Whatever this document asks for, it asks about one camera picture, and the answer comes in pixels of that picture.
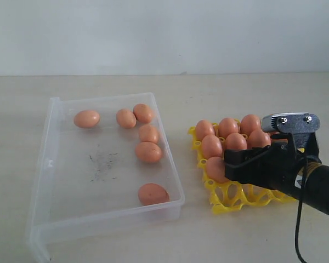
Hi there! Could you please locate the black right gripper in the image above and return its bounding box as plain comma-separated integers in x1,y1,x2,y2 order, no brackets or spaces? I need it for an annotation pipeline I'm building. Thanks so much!
224,136,320,197

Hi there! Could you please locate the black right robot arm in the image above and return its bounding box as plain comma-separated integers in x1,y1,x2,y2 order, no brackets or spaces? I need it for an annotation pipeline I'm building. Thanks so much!
224,133,329,215

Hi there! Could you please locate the yellow plastic egg tray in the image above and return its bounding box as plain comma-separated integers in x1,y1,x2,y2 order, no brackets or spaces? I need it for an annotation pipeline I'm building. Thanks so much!
188,127,296,214

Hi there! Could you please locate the clear plastic storage box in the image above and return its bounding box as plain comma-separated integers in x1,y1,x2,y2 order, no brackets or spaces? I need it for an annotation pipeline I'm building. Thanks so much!
26,93,185,262

